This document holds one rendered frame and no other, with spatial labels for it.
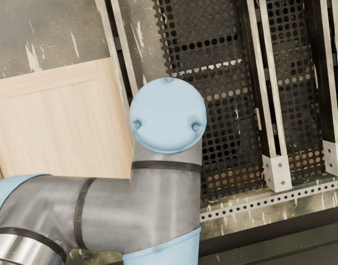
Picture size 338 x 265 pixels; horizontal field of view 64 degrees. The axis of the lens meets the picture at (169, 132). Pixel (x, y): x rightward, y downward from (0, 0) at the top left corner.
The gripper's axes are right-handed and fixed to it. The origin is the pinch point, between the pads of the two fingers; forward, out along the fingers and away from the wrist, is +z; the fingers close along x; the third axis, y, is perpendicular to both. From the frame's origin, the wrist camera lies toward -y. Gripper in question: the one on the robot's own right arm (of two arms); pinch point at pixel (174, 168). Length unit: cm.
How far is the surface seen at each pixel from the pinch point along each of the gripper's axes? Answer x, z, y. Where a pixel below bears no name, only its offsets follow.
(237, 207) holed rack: -20.0, 40.4, -13.1
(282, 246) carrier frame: -54, 106, -42
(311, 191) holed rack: -48, 42, -12
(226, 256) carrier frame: -22, 106, -43
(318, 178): -52, 43, -8
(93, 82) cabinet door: 21.1, 22.4, 33.7
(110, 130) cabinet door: 18.7, 28.7, 18.6
